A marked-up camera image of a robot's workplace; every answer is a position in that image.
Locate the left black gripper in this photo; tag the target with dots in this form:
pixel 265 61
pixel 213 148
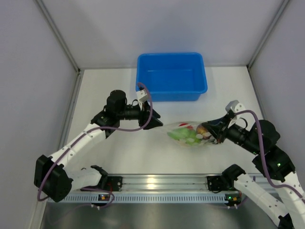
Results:
pixel 145 114

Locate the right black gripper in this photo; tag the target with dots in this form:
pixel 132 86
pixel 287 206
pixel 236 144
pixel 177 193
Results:
pixel 219 130

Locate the clear zip top bag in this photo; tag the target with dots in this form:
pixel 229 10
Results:
pixel 205 139

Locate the dark purple fake plum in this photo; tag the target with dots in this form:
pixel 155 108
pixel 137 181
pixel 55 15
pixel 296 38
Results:
pixel 202 130

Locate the light green fake lime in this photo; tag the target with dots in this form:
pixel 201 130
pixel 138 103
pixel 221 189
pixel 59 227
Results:
pixel 192 141

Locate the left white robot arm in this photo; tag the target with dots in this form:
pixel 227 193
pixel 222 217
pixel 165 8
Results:
pixel 54 175

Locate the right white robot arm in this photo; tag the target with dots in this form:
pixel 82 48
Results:
pixel 287 212

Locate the blue plastic bin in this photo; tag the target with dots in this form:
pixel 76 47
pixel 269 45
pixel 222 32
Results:
pixel 172 77

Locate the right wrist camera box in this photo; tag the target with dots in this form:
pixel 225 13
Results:
pixel 235 106

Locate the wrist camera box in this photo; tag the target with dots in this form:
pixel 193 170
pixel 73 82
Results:
pixel 235 106
pixel 142 96

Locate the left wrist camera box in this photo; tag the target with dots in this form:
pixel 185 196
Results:
pixel 142 96

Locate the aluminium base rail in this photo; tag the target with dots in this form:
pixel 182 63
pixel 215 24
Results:
pixel 162 183

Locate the white slotted cable duct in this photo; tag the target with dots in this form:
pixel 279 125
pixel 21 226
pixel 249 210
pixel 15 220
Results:
pixel 103 198

